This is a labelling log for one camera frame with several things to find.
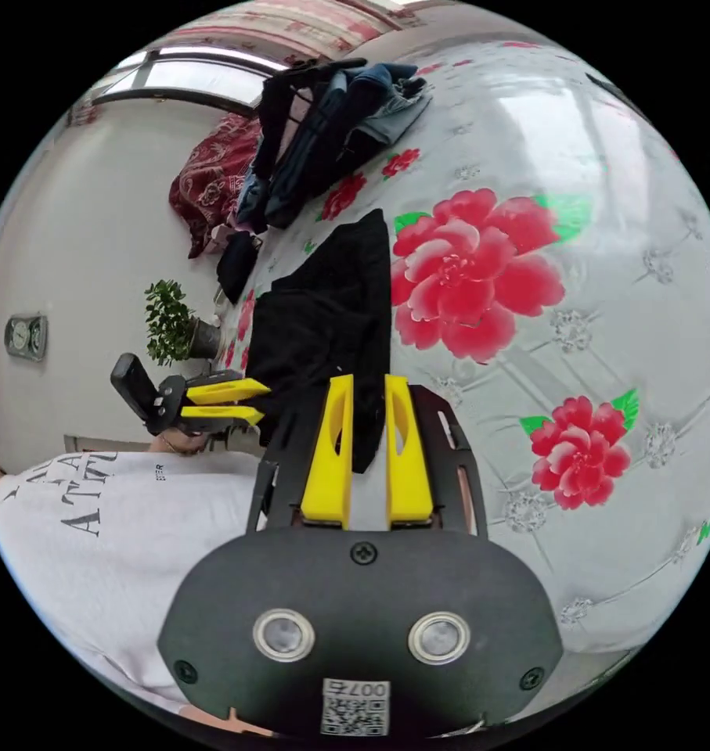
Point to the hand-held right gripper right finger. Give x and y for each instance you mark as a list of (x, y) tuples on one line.
[(407, 475)]

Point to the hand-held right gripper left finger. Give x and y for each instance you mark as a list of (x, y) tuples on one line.
[(331, 469)]

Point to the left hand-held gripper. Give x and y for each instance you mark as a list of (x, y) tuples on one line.
[(168, 405)]

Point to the black pants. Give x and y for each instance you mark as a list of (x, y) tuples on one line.
[(319, 317)]

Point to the person's left hand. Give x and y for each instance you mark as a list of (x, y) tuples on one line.
[(181, 444)]

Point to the potted green plant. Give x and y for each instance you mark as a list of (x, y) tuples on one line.
[(169, 323)]

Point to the person's body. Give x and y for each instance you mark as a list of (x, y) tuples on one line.
[(96, 557)]

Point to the bed with floral sheet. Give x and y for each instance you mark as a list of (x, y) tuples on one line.
[(595, 364)]

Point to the maroon patterned pillow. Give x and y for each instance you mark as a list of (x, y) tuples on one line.
[(214, 176)]

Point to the pile of clothes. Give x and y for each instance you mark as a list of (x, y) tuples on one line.
[(307, 141)]

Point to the window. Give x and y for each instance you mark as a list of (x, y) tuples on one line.
[(184, 76)]

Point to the pink floral curtain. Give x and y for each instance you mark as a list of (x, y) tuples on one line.
[(307, 29)]

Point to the silver wall clock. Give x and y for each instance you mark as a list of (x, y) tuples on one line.
[(26, 337)]

